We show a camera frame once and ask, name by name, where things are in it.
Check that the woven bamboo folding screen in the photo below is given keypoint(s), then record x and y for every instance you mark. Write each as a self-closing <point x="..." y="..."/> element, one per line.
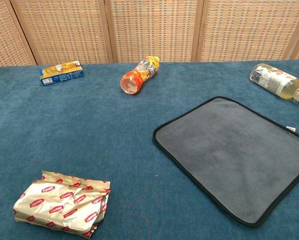
<point x="152" y="30"/>

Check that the grey green cleaning cloth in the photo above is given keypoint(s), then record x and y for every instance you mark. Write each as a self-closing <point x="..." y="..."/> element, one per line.
<point x="227" y="150"/>

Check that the orange juice bottle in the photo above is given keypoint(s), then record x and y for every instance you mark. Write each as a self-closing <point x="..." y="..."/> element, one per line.
<point x="137" y="76"/>

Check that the gold Lipton tea package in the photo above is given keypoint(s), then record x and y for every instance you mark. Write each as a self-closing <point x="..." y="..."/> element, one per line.
<point x="62" y="205"/>

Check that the yellow blue snack box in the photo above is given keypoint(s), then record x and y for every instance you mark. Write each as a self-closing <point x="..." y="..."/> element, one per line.
<point x="60" y="73"/>

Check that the teal carpet table cover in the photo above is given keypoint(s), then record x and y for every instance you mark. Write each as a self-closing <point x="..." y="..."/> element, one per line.
<point x="89" y="125"/>

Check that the pale tea bottle white cap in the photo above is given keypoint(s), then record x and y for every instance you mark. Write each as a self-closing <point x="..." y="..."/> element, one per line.
<point x="274" y="78"/>

